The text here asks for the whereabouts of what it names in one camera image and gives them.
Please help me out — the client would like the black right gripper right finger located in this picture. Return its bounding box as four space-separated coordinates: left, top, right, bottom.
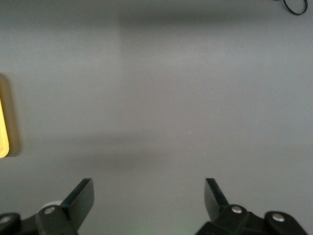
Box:
195 177 309 235

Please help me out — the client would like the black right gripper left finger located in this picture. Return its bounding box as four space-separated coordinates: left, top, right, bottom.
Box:
0 178 95 235

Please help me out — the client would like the yellow plastic tray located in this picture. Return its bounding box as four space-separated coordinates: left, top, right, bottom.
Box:
0 72 11 159

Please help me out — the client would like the thin black loose cable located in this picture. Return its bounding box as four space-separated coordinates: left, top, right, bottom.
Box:
270 0 310 16

